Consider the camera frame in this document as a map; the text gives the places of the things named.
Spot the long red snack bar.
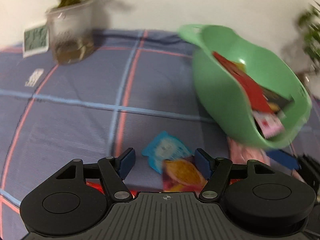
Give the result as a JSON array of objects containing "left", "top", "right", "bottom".
[{"left": 85, "top": 180, "right": 139, "bottom": 198}]

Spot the small pink white candy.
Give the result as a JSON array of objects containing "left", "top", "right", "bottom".
[{"left": 253, "top": 111, "right": 285, "bottom": 139}]

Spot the yellow pink snack packet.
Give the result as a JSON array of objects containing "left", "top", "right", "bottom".
[{"left": 162, "top": 155, "right": 207, "bottom": 194}]

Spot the light blue snack packet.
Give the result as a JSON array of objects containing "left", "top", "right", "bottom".
[{"left": 142, "top": 131, "right": 193, "bottom": 174}]

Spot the black small snack packet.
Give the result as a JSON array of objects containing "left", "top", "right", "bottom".
[{"left": 261, "top": 87, "right": 294, "bottom": 113}]

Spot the large red flat packet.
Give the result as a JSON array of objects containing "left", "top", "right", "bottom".
[{"left": 212, "top": 51, "right": 273, "bottom": 113}]

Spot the green plastic bowl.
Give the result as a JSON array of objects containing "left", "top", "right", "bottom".
[{"left": 178, "top": 24, "right": 312, "bottom": 149}]

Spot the blue plaid tablecloth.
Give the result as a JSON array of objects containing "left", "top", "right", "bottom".
[{"left": 1, "top": 30, "right": 319, "bottom": 239}]

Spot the right plant in glass vase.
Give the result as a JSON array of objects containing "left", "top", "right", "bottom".
[{"left": 281, "top": 1, "right": 319, "bottom": 93}]

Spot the left potted plant clear pot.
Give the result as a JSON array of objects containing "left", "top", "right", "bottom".
[{"left": 32, "top": 0, "right": 131, "bottom": 65}]

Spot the white digital clock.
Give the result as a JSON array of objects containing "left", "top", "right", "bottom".
[{"left": 23, "top": 24, "right": 49, "bottom": 58}]

